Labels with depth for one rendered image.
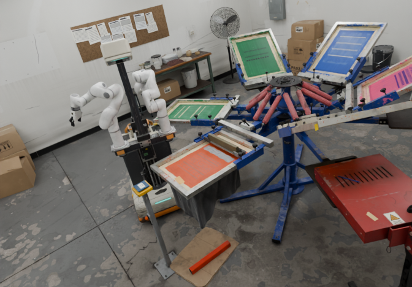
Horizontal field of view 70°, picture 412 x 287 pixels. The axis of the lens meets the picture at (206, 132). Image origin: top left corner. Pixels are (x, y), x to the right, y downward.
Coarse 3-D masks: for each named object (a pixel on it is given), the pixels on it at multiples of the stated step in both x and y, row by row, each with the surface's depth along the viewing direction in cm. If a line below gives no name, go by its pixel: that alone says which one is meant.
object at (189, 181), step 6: (216, 156) 257; (234, 156) 252; (222, 162) 248; (216, 168) 242; (222, 168) 241; (186, 174) 242; (210, 174) 236; (186, 180) 234; (192, 180) 233; (198, 180) 232; (192, 186) 227
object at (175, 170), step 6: (210, 144) 277; (198, 150) 271; (204, 150) 269; (222, 150) 264; (186, 156) 265; (210, 156) 258; (180, 162) 259; (168, 168) 254; (174, 168) 252; (174, 174) 245; (180, 174) 243
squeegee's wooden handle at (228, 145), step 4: (208, 136) 274; (212, 136) 268; (216, 136) 266; (212, 140) 271; (216, 140) 265; (220, 140) 260; (224, 140) 257; (220, 144) 262; (224, 144) 256; (228, 144) 252; (232, 144) 250; (228, 148) 255; (232, 148) 249; (236, 148) 245
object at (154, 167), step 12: (216, 132) 287; (192, 144) 275; (240, 144) 267; (168, 156) 264; (156, 168) 251; (228, 168) 233; (168, 180) 233; (216, 180) 227; (180, 192) 220; (192, 192) 215
